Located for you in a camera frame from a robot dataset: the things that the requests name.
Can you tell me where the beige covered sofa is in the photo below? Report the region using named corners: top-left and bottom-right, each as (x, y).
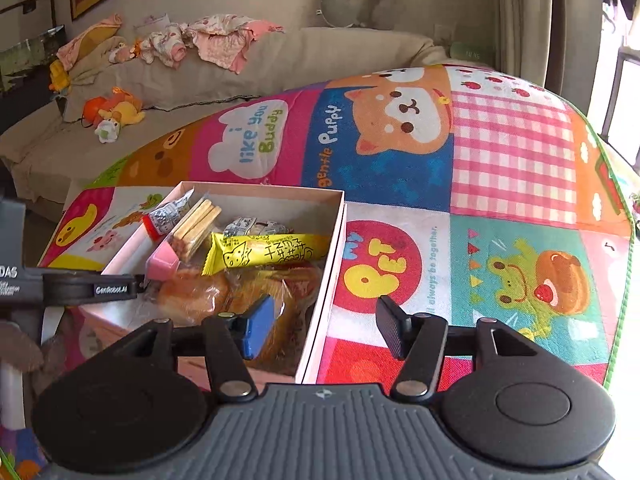
top-left (0, 27), bottom-right (493, 223)

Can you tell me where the pink cardboard box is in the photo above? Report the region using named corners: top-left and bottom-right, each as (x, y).
top-left (80, 180), bottom-right (348, 386)

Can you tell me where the pink baby cloth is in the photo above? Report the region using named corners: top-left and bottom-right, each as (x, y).
top-left (187, 14), bottom-right (283, 75)

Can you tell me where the red and white snack packet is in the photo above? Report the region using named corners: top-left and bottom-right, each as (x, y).
top-left (142, 187), bottom-right (196, 243)

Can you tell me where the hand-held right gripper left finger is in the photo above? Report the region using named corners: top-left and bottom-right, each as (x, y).
top-left (115, 294), bottom-right (277, 405)

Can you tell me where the colourful printed play mat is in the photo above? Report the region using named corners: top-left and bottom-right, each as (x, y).
top-left (0, 62), bottom-right (638, 480)

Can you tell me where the dark glass cabinet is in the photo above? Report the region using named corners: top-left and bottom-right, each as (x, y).
top-left (0, 0), bottom-right (66, 131)

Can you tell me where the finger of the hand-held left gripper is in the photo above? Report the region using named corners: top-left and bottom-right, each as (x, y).
top-left (92, 270), bottom-right (152, 302)

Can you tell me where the white printed baby garment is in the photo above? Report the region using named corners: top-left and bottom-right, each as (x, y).
top-left (137, 22), bottom-right (188, 68)

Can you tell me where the large clear bread packet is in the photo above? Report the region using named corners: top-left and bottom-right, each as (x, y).
top-left (225, 265), bottom-right (326, 376)

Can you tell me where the pink and yellow cloth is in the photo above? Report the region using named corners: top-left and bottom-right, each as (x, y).
top-left (56, 14), bottom-right (123, 68)

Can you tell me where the pale green clock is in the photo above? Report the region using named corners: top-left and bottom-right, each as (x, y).
top-left (450, 42), bottom-right (488, 63)

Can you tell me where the pink jelly cup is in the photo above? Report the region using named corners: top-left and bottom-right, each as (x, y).
top-left (145, 242), bottom-right (183, 281)

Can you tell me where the beige curtain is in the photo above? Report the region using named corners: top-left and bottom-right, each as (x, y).
top-left (492, 0), bottom-right (608, 106)

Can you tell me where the yellow snack packet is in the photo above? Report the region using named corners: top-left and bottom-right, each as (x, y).
top-left (202, 231), bottom-right (331, 276)

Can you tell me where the yellow plastic toy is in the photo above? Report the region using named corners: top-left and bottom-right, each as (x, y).
top-left (48, 60), bottom-right (71, 93)

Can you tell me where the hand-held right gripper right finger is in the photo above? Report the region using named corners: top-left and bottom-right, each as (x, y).
top-left (375, 294), bottom-right (545, 401)

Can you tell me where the biscuit stick packet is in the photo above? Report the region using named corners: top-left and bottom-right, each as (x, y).
top-left (167, 197), bottom-right (223, 263)

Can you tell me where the round bread packet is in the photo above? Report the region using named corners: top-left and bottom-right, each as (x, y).
top-left (155, 270), bottom-right (233, 326)

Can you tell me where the dark window frame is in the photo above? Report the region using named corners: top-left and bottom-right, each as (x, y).
top-left (597, 0), bottom-right (640, 176)

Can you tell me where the orange plush toy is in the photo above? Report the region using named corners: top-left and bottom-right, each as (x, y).
top-left (82, 87), bottom-right (146, 143)

